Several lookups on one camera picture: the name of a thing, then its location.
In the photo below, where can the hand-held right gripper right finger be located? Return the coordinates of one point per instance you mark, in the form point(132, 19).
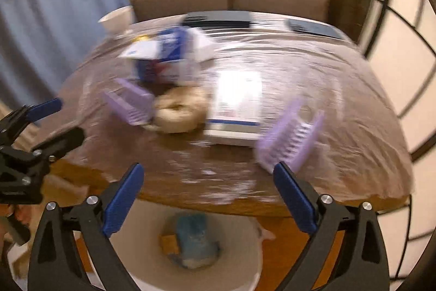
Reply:
point(294, 199)

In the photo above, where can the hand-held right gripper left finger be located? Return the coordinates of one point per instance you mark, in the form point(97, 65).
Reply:
point(122, 199)

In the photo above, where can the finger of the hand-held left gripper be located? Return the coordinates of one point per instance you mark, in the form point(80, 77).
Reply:
point(44, 108)
point(61, 139)

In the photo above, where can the white trash bin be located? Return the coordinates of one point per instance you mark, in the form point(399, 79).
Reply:
point(238, 243)

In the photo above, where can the white printed cardboard box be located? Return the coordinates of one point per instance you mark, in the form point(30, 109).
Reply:
point(235, 100)

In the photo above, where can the blue white carton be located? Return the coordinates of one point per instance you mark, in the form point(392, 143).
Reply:
point(177, 55)

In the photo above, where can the round wooden table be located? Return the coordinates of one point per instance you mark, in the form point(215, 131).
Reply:
point(163, 188)

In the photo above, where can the purple ribbed plastic tray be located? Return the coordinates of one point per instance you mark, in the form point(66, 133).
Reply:
point(289, 137)
point(131, 103)

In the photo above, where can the brown cardboard piece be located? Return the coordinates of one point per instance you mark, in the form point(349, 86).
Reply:
point(169, 243)

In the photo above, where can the blue curtain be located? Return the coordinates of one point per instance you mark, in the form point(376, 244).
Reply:
point(51, 21)

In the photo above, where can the tan doughnut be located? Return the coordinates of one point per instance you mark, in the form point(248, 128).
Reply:
point(190, 120)

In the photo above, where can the white chair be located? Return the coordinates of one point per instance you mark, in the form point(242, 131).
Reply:
point(115, 18)

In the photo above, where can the yellow bottle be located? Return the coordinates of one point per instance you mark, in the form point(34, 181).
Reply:
point(143, 37)

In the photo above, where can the clear plastic table cover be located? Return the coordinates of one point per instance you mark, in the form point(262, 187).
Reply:
point(306, 72)

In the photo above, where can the dark flat tablet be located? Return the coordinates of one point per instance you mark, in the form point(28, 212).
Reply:
point(306, 25)

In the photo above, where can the black grid paper screen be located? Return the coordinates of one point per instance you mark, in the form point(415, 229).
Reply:
point(402, 55)

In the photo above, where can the black keyboard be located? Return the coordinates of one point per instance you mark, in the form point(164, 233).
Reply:
point(218, 17)

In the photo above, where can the brown sofa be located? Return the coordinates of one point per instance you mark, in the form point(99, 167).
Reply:
point(272, 1)

